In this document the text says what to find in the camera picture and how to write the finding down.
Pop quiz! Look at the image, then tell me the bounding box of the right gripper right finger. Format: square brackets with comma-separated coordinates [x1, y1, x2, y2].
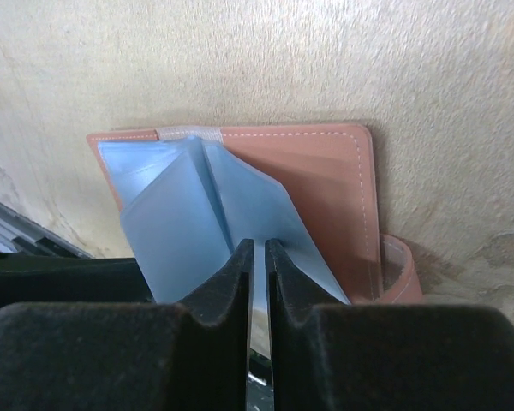
[266, 240, 514, 410]

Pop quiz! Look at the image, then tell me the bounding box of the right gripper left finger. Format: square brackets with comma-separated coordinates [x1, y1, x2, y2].
[0, 240, 254, 410]

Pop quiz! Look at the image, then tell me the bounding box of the pink leather card holder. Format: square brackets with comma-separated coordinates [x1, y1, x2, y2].
[85, 122, 424, 356]

